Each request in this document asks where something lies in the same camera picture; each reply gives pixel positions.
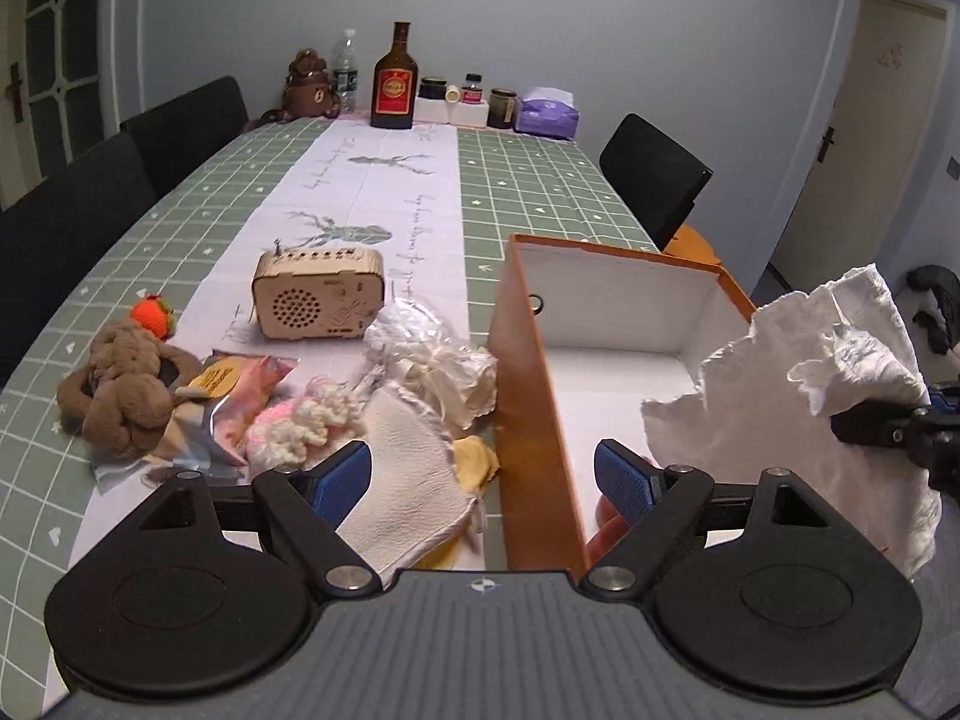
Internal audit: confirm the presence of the brown liquor bottle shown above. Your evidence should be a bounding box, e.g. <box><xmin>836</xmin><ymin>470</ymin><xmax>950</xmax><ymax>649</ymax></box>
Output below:
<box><xmin>370</xmin><ymin>21</ymin><xmax>418</xmax><ymax>130</ymax></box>

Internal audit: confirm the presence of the black lid jar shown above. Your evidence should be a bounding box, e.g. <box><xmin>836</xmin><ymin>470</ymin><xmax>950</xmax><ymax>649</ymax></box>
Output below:
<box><xmin>418</xmin><ymin>76</ymin><xmax>448</xmax><ymax>101</ymax></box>

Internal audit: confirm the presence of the black chair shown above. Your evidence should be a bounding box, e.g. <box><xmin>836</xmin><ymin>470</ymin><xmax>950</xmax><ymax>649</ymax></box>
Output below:
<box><xmin>599</xmin><ymin>112</ymin><xmax>713</xmax><ymax>250</ymax></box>
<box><xmin>2</xmin><ymin>133</ymin><xmax>158</xmax><ymax>379</ymax></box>
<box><xmin>121</xmin><ymin>76</ymin><xmax>247</xmax><ymax>199</ymax></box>

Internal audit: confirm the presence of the brown plush toy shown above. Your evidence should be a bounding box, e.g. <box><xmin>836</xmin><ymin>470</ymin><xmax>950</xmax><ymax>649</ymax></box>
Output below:
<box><xmin>57</xmin><ymin>319</ymin><xmax>202</xmax><ymax>460</ymax></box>

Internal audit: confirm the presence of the brown bear canister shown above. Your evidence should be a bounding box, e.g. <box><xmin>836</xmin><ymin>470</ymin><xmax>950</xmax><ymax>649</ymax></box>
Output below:
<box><xmin>257</xmin><ymin>49</ymin><xmax>342</xmax><ymax>125</ymax></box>

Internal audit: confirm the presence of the purple tissue pack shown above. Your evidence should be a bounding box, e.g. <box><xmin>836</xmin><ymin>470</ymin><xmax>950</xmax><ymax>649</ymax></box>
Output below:
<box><xmin>514</xmin><ymin>86</ymin><xmax>579</xmax><ymax>140</ymax></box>

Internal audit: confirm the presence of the orange cardboard box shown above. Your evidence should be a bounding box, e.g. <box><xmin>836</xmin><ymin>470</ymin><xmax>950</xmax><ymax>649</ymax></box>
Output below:
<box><xmin>487</xmin><ymin>234</ymin><xmax>755</xmax><ymax>577</ymax></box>

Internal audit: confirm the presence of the orange knitted strawberry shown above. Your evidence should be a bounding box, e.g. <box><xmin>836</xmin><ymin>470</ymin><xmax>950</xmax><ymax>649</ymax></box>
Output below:
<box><xmin>128</xmin><ymin>294</ymin><xmax>176</xmax><ymax>340</ymax></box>

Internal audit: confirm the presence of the dark glass jar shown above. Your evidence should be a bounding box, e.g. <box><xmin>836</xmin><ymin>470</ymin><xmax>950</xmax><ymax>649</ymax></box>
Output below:
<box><xmin>487</xmin><ymin>88</ymin><xmax>517</xmax><ymax>130</ymax></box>

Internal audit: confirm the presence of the person's left hand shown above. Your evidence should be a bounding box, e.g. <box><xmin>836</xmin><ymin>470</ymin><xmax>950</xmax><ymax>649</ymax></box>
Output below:
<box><xmin>587</xmin><ymin>514</ymin><xmax>630</xmax><ymax>566</ymax></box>

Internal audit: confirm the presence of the glass panel door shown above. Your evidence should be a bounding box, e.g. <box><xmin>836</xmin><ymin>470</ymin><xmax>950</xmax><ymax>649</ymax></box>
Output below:
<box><xmin>2</xmin><ymin>0</ymin><xmax>104</xmax><ymax>208</ymax></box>

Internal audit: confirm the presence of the orange plastic stool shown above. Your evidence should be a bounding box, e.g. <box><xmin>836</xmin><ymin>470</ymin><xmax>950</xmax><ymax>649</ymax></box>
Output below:
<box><xmin>664</xmin><ymin>224</ymin><xmax>721</xmax><ymax>266</ymax></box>

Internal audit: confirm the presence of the black chair far left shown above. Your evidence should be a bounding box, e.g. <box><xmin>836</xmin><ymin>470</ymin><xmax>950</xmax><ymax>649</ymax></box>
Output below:
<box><xmin>121</xmin><ymin>76</ymin><xmax>247</xmax><ymax>199</ymax></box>

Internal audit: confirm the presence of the clear bag of white items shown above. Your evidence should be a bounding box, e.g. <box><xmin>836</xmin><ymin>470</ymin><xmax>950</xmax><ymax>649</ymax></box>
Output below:
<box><xmin>363</xmin><ymin>298</ymin><xmax>496</xmax><ymax>437</ymax></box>

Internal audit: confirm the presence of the small red label bottle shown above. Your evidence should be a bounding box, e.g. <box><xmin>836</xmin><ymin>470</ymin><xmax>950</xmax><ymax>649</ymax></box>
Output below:
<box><xmin>460</xmin><ymin>73</ymin><xmax>483</xmax><ymax>104</ymax></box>

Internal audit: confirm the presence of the white crinkled cloth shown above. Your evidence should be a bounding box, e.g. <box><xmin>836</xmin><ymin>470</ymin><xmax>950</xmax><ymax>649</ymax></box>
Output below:
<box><xmin>643</xmin><ymin>265</ymin><xmax>942</xmax><ymax>575</ymax></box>

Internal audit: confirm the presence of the cream pink knitted scrunchie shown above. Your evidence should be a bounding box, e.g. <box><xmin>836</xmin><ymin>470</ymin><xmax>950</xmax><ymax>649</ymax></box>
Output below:
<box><xmin>244</xmin><ymin>377</ymin><xmax>366</xmax><ymax>476</ymax></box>

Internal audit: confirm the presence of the pink yellow snack packet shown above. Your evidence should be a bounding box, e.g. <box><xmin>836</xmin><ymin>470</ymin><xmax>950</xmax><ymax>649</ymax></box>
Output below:
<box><xmin>174</xmin><ymin>349</ymin><xmax>299</xmax><ymax>466</ymax></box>

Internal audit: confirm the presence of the white box stand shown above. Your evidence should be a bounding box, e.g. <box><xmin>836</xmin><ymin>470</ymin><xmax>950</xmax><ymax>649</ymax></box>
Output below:
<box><xmin>413</xmin><ymin>98</ymin><xmax>490</xmax><ymax>128</ymax></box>

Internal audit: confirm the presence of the green grid tablecloth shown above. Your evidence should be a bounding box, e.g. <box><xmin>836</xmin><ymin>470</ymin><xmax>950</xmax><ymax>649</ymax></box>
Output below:
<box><xmin>0</xmin><ymin>121</ymin><xmax>651</xmax><ymax>718</ymax></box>

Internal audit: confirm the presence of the black chair right side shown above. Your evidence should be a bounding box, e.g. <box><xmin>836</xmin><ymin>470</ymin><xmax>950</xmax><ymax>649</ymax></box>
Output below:
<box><xmin>599</xmin><ymin>112</ymin><xmax>713</xmax><ymax>250</ymax></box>

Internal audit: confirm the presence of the wooden radio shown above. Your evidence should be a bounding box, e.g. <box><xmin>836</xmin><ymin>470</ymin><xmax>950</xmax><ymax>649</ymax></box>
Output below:
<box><xmin>251</xmin><ymin>244</ymin><xmax>386</xmax><ymax>341</ymax></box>

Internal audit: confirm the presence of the grey waffle towel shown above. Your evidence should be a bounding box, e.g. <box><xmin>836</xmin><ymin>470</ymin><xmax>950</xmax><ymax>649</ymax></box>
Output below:
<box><xmin>337</xmin><ymin>383</ymin><xmax>478</xmax><ymax>585</ymax></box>

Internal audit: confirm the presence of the clear water bottle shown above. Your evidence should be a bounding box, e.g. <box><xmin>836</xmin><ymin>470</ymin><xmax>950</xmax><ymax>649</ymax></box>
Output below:
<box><xmin>332</xmin><ymin>28</ymin><xmax>358</xmax><ymax>114</ymax></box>

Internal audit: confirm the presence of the black chair near left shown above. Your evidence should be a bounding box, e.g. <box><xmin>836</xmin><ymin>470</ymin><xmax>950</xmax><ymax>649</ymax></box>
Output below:
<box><xmin>2</xmin><ymin>133</ymin><xmax>158</xmax><ymax>379</ymax></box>

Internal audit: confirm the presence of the cream room door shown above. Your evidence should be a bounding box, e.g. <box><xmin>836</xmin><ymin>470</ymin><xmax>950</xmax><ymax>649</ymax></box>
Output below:
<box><xmin>771</xmin><ymin>0</ymin><xmax>955</xmax><ymax>291</ymax></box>

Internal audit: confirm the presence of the yellow cloth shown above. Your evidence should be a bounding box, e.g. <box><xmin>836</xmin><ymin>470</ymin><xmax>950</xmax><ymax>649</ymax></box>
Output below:
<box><xmin>415</xmin><ymin>436</ymin><xmax>500</xmax><ymax>571</ymax></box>

